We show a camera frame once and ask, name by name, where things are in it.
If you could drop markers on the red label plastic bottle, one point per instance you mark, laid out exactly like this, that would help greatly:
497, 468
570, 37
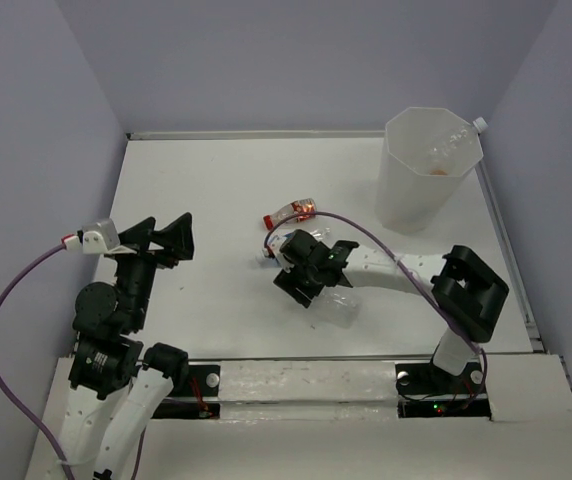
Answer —
300, 210

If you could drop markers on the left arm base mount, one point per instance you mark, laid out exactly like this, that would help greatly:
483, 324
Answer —
197, 398

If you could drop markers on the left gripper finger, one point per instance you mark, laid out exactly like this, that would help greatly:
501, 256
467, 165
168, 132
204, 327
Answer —
138, 237
175, 241

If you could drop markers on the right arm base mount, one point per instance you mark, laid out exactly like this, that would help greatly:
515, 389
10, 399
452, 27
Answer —
425, 391

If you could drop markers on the white octagonal plastic bin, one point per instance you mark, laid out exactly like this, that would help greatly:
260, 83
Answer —
407, 197

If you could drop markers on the blue label plastic bottle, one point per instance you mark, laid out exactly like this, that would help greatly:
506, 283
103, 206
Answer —
319, 234

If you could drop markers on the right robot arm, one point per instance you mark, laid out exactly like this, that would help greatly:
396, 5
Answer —
458, 285

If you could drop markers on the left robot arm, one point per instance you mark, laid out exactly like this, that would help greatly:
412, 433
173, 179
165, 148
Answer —
115, 382

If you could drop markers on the clear bottle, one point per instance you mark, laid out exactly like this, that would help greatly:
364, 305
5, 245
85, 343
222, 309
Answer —
338, 309
443, 151

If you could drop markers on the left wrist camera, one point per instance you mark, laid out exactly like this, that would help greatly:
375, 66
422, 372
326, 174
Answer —
96, 238

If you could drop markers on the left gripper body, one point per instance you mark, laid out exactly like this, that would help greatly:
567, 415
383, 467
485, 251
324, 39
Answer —
141, 268

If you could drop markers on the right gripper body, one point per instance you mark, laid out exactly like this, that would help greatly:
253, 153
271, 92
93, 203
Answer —
311, 271

